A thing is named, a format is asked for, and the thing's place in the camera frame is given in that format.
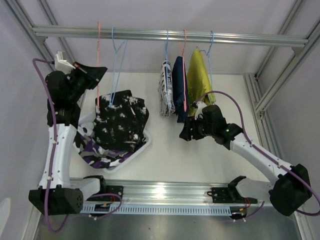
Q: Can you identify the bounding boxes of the grey slotted cable duct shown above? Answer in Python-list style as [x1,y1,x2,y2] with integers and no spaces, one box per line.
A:
[80,203,232,216]

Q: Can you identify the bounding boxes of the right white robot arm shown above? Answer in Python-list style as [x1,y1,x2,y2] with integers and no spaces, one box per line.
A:
[179,102,313,216]

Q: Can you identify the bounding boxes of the white plastic basket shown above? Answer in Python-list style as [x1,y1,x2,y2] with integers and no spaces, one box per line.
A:
[99,129,153,175]

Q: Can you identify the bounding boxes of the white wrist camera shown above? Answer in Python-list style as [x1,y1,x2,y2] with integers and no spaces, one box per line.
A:
[192,101,208,120]
[54,51,76,75]

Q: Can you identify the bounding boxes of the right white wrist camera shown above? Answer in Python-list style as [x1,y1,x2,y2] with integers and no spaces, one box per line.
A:
[192,101,208,120]

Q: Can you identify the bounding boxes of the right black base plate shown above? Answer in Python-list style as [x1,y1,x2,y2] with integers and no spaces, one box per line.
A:
[206,187,258,204]

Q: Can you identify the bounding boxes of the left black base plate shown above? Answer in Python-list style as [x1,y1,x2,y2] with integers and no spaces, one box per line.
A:
[99,185,124,203]

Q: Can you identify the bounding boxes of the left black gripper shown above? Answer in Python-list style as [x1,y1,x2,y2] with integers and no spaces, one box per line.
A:
[67,61,107,103]

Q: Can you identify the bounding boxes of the aluminium frame posts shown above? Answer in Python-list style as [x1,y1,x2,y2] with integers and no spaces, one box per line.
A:
[0,0,320,186]

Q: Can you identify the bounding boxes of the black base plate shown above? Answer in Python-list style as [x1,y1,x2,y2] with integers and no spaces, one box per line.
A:
[99,185,124,203]
[206,187,258,204]

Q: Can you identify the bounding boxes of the black white patterned trousers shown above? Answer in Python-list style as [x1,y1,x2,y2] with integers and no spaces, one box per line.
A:
[94,90,149,152]

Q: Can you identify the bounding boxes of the navy blue trousers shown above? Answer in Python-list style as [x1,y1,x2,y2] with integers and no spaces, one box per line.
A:
[171,56,190,123]

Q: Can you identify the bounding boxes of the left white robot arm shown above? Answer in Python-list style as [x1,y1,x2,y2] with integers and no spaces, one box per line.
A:
[28,62,108,217]

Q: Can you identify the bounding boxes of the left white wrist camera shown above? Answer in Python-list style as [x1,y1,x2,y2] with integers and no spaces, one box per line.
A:
[54,51,76,75]

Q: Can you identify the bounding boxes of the pink hanger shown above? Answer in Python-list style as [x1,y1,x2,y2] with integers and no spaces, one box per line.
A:
[179,29,187,113]
[97,21,101,108]

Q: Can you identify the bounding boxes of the aluminium hanging rail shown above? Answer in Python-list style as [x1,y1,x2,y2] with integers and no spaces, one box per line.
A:
[32,25,309,48]

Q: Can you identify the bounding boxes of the purple camouflage trousers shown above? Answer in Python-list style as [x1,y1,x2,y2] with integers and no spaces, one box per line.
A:
[73,122,139,170]

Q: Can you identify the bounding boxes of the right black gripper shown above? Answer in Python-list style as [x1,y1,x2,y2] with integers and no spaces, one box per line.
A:
[179,114,215,141]

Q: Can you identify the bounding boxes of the light blue hanger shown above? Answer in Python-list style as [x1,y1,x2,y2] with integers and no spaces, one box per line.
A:
[196,30,215,91]
[109,26,128,107]
[164,29,171,74]

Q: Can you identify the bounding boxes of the white black lettered trousers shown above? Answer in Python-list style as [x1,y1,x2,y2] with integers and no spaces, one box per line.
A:
[158,60,175,118]

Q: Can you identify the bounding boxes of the aluminium front rail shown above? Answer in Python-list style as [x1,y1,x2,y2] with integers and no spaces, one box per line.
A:
[106,180,227,206]

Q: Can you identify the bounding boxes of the yellow green trousers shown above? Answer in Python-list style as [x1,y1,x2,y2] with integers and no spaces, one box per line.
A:
[187,48,212,117]

